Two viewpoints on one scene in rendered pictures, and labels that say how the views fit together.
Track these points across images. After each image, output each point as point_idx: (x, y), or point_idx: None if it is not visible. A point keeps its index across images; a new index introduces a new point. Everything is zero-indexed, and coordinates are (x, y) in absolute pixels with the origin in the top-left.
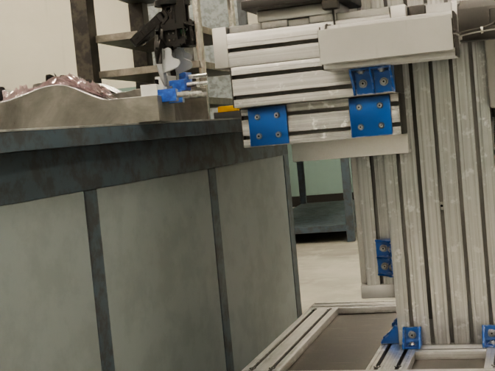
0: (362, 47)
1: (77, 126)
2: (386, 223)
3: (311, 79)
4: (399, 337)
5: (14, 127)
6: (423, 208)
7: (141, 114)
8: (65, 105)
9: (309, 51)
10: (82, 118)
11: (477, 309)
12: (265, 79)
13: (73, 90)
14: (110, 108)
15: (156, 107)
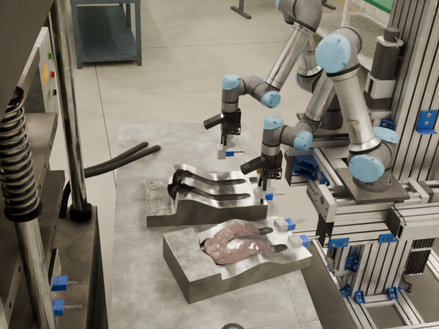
0: (422, 234)
1: (319, 322)
2: (355, 248)
3: (373, 226)
4: (352, 294)
5: (236, 286)
6: (379, 248)
7: (302, 266)
8: (266, 270)
9: (377, 215)
10: (273, 274)
11: (388, 282)
12: (351, 227)
13: (272, 262)
14: (288, 266)
15: (310, 261)
